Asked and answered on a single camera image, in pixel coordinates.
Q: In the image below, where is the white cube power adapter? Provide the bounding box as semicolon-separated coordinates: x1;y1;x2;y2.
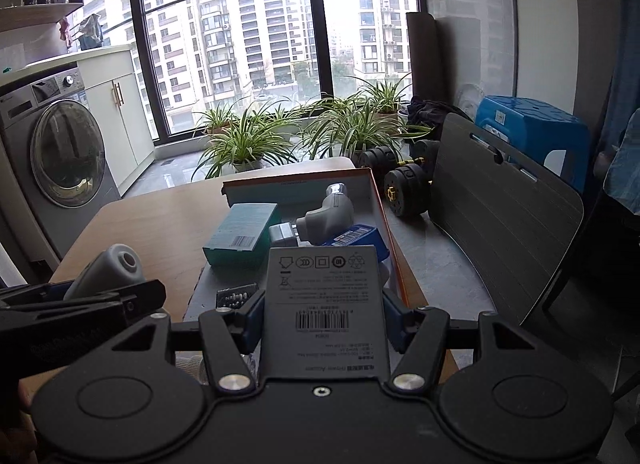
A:
268;223;301;248

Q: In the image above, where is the small spider plant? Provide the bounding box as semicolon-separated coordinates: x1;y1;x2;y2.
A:
192;104;246;137

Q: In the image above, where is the white fan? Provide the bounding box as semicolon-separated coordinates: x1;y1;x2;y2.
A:
457;84;486;117

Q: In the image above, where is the blue curtain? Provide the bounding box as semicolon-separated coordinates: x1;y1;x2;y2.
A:
597;0;640;185

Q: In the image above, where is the blue plastic case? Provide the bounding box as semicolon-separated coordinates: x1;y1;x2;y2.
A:
321;225;388;262

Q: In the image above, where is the pale blue cloth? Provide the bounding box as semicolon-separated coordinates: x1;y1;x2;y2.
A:
602;107;640;217

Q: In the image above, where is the wide spider plant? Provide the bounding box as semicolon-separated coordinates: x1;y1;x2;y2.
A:
300;94;436;167

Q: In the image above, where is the cream cabinet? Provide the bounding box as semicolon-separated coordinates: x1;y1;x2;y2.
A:
0;42;156;265

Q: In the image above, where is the white plug with clear bulb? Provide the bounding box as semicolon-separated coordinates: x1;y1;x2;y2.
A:
296;183;357;245

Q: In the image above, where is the grey chair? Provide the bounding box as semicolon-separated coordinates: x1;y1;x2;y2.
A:
430;113;586;340

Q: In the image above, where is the black power adapter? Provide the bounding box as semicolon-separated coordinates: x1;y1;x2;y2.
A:
216;283;260;310

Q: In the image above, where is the dark rolled mat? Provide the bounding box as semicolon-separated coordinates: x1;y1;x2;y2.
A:
406;12;441;105

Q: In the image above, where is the hanging laundry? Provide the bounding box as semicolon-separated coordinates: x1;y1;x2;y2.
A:
57;13;106;51

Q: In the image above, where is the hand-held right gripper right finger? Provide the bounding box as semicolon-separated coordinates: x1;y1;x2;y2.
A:
382;289;546;393

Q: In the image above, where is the white grey cardboard box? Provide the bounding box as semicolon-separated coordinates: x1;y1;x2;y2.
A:
255;245;393;385

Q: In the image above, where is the black bag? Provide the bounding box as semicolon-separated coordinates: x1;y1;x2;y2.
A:
407;97;473;127

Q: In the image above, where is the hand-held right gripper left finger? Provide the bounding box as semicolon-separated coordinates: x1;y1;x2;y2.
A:
107;289;266;393

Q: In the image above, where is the large spider plant white pot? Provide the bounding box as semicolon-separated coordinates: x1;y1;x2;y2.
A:
192;109;301;180

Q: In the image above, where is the grey washing machine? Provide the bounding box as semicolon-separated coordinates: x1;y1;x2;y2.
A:
0;67;123;257

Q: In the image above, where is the teal cardboard box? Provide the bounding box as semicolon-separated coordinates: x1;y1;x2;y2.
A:
202;203;281;267

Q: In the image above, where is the blue plastic stool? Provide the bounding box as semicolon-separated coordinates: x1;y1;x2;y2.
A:
475;94;591;195

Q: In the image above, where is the orange cardboard box tray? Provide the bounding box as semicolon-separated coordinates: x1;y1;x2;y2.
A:
182;167;408;325

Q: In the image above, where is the white pill bottle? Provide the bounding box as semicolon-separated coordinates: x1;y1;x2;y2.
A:
175;354;203;385

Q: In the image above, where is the tall spider plant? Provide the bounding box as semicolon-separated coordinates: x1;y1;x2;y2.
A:
350;74;416;117

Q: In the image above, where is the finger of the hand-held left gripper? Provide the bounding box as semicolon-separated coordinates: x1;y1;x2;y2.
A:
0;280;167;329
0;283;71;301

